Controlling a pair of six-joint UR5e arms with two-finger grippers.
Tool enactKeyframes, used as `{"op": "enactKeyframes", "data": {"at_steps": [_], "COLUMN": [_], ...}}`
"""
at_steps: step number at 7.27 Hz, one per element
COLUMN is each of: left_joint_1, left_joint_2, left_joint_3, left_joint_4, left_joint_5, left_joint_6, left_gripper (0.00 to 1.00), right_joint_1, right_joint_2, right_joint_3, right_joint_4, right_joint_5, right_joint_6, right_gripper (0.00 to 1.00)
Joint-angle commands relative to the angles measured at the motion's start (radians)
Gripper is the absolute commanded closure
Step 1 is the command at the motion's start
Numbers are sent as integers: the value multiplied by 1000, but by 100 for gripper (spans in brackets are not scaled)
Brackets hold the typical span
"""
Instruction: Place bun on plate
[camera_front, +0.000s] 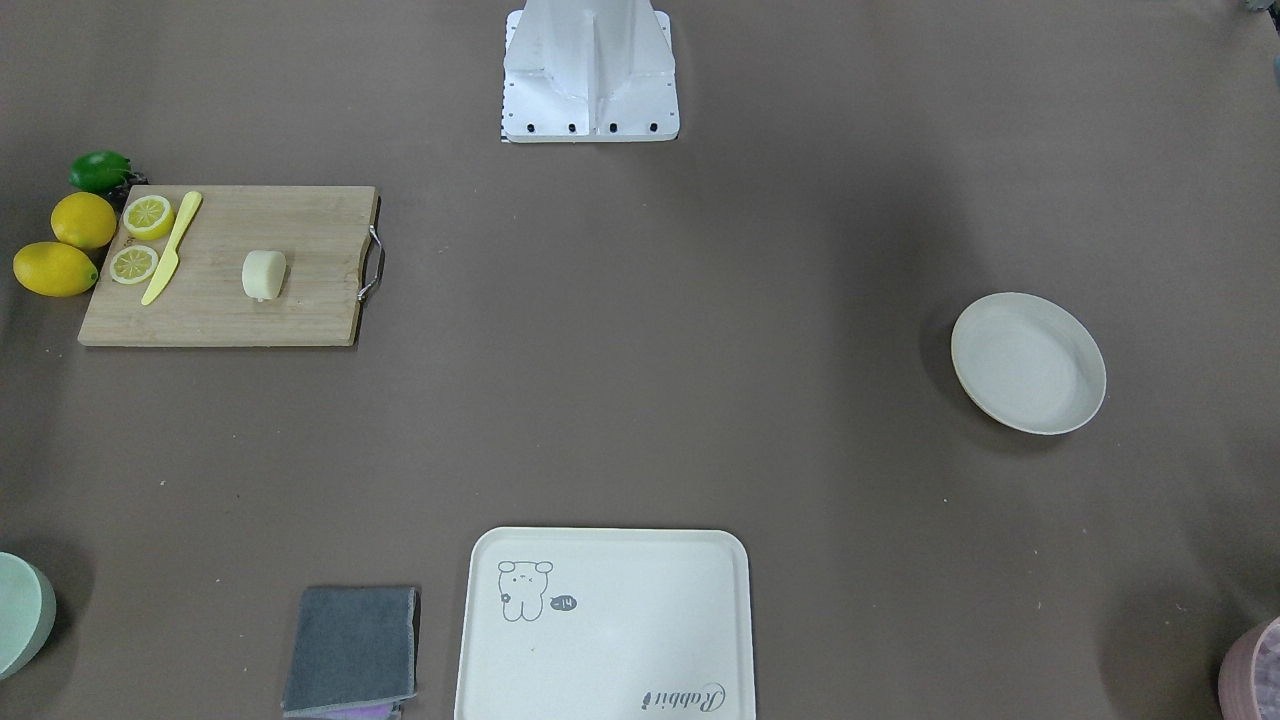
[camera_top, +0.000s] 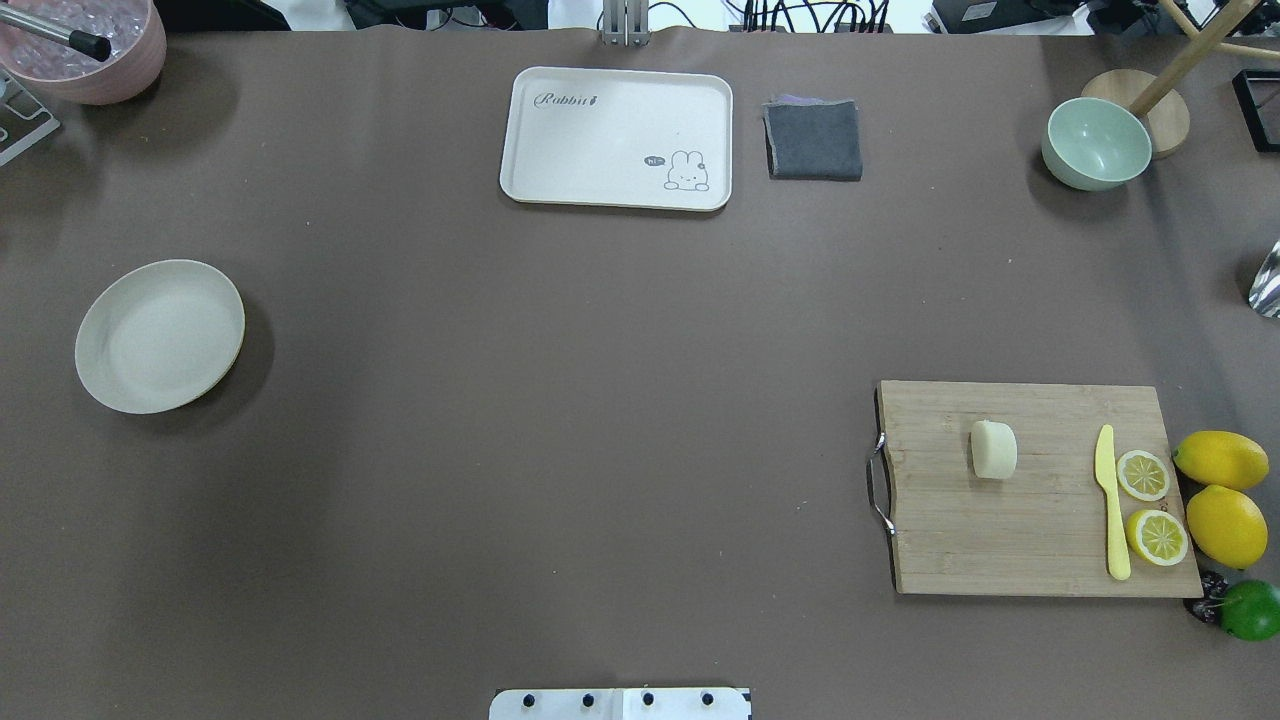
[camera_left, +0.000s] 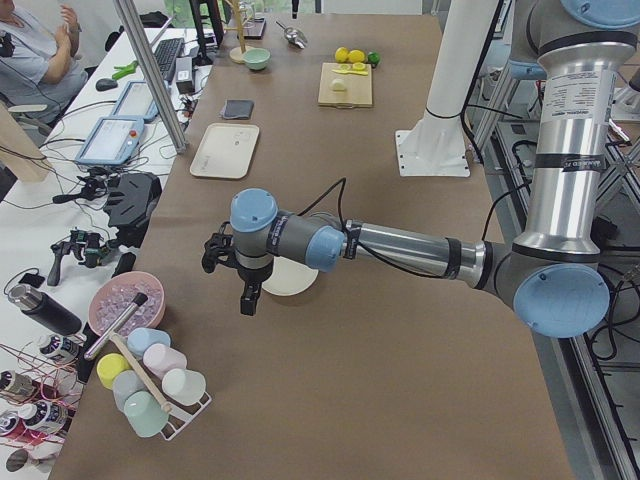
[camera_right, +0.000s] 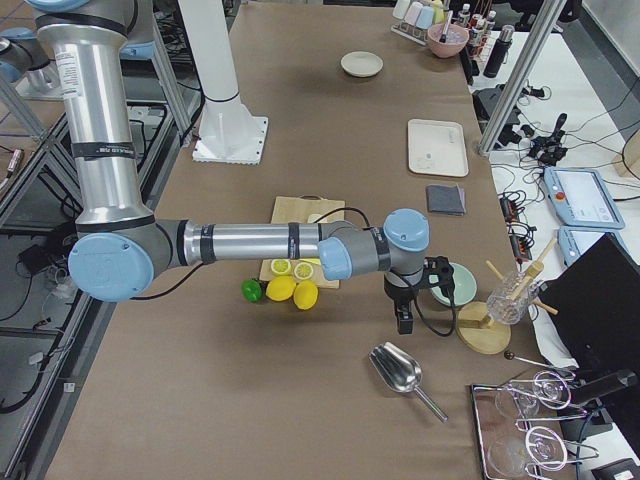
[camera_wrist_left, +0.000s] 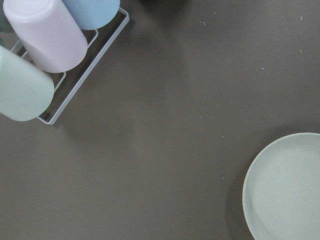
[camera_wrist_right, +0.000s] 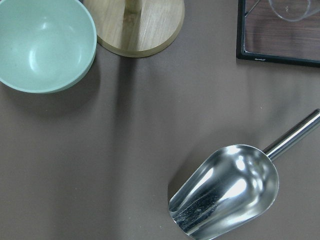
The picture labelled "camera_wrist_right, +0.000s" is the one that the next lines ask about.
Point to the black framed glass rack tray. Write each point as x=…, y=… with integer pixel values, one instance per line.
x=264, y=37

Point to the clear glass in tray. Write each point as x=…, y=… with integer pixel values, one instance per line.
x=294, y=10

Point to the stainless steel scoop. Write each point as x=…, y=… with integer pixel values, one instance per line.
x=233, y=186

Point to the wooden cup tree stand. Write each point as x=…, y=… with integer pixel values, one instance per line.
x=136, y=28

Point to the mint green bowl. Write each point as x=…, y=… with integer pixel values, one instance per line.
x=46, y=46

